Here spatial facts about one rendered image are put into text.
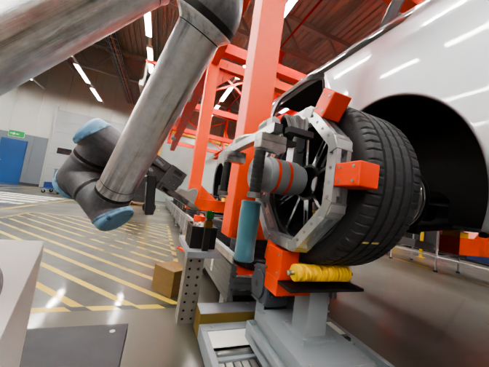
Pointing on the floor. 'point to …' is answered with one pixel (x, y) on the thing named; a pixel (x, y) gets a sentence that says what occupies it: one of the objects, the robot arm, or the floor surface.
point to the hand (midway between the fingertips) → (194, 209)
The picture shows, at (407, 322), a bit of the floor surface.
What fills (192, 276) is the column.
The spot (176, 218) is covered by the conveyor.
